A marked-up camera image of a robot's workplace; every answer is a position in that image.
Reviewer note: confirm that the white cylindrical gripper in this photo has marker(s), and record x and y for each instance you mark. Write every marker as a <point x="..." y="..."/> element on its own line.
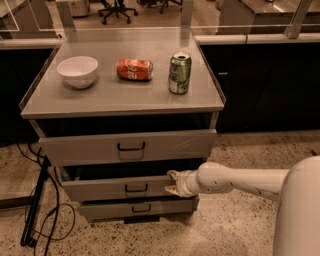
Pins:
<point x="183" y="183"/>

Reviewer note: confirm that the grey drawer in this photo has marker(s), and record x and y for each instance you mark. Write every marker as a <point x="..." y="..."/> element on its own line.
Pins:
<point x="142" y="207"/>
<point x="91" y="183"/>
<point x="129" y="147"/>

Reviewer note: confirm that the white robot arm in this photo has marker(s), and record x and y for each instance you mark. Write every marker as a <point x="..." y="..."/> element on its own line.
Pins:
<point x="295" y="190"/>

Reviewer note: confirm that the grey bottom drawer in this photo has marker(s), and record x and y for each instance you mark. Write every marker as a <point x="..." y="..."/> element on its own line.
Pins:
<point x="142" y="207"/>

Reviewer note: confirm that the grey top drawer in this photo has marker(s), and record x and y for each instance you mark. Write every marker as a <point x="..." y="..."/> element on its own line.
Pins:
<point x="129" y="147"/>

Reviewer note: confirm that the grey metal drawer cabinet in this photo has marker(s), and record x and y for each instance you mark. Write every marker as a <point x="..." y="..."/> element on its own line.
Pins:
<point x="111" y="105"/>

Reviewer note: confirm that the green soda can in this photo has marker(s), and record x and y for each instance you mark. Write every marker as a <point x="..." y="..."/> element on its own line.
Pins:
<point x="179" y="73"/>

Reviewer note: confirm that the crushed red cola can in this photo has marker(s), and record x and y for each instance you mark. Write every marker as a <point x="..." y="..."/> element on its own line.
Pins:
<point x="134" y="69"/>

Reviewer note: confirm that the white ceramic bowl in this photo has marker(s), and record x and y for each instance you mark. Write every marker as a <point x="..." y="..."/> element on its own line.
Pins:
<point x="79" y="71"/>

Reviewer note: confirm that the black metal floor stand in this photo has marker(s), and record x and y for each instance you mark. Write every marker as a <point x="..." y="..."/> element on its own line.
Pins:
<point x="27" y="239"/>

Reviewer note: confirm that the black office chair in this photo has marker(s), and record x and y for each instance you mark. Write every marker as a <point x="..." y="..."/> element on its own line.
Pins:
<point x="117" y="8"/>

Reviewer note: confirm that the dark lower wall cabinets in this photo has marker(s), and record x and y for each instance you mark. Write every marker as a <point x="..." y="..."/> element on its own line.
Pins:
<point x="267" y="87"/>

